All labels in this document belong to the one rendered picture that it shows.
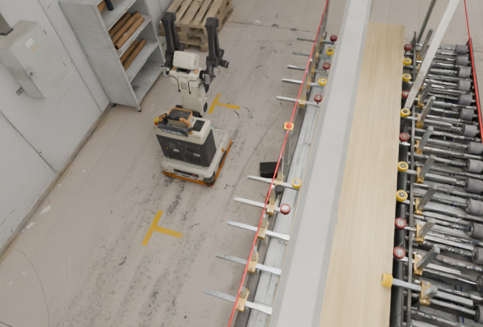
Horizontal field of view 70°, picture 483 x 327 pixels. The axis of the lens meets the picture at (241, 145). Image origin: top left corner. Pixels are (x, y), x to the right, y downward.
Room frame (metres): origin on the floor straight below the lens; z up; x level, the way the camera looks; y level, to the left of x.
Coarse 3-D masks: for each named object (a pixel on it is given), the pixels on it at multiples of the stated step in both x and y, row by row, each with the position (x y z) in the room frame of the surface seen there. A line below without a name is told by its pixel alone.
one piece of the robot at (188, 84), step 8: (176, 72) 2.56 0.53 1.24; (184, 72) 2.55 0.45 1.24; (192, 72) 2.54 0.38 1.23; (200, 72) 2.55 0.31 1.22; (176, 80) 2.54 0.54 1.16; (184, 80) 2.50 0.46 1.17; (192, 80) 2.47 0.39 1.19; (200, 80) 2.52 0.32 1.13; (184, 88) 2.50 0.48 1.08; (192, 88) 2.48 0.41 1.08; (184, 96) 2.58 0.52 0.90; (192, 96) 2.53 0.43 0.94; (200, 96) 2.55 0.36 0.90; (184, 104) 2.58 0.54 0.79; (192, 104) 2.54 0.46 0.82; (200, 104) 2.51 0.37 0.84; (200, 112) 2.50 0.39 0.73
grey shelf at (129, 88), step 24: (72, 0) 3.50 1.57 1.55; (96, 0) 3.44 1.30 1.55; (120, 0) 3.96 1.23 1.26; (144, 0) 4.18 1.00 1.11; (72, 24) 3.51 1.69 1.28; (96, 24) 3.38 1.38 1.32; (144, 24) 3.99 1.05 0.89; (96, 48) 3.44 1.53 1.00; (120, 48) 3.54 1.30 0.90; (144, 48) 4.03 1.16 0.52; (96, 72) 3.51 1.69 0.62; (120, 72) 3.37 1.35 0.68; (144, 72) 4.01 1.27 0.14; (120, 96) 3.43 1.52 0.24
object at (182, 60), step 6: (174, 54) 2.65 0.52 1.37; (180, 54) 2.63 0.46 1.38; (186, 54) 2.61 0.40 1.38; (192, 54) 2.60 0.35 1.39; (174, 60) 2.61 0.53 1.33; (180, 60) 2.59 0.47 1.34; (186, 60) 2.57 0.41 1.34; (192, 60) 2.56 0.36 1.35; (198, 60) 2.64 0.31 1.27; (174, 66) 2.59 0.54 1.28; (180, 66) 2.56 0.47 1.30; (186, 66) 2.54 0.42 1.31; (192, 66) 2.53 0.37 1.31
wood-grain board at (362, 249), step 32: (384, 32) 3.26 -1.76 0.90; (384, 64) 2.73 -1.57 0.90; (384, 96) 2.27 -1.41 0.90; (352, 128) 1.93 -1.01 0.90; (384, 128) 1.89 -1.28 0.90; (352, 160) 1.58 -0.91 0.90; (384, 160) 1.55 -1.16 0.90; (352, 192) 1.29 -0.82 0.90; (384, 192) 1.26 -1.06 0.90; (352, 224) 1.02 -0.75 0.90; (384, 224) 1.00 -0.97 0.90; (352, 256) 0.79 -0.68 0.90; (384, 256) 0.77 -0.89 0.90; (352, 288) 0.59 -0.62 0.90; (384, 288) 0.56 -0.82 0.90; (320, 320) 0.42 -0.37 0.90; (352, 320) 0.40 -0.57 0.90; (384, 320) 0.38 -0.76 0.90
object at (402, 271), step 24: (408, 72) 2.83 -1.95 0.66; (456, 96) 2.44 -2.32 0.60; (432, 144) 1.86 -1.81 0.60; (408, 168) 1.55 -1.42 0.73; (456, 168) 1.50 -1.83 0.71; (408, 216) 1.08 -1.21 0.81; (432, 216) 1.09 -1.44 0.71; (456, 216) 1.08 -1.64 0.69; (408, 240) 0.89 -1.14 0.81; (432, 240) 0.91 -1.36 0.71; (408, 264) 0.71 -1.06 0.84; (480, 264) 0.69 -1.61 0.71; (456, 288) 0.58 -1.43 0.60; (408, 312) 0.42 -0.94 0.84; (432, 312) 0.45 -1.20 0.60; (456, 312) 0.41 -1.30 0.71
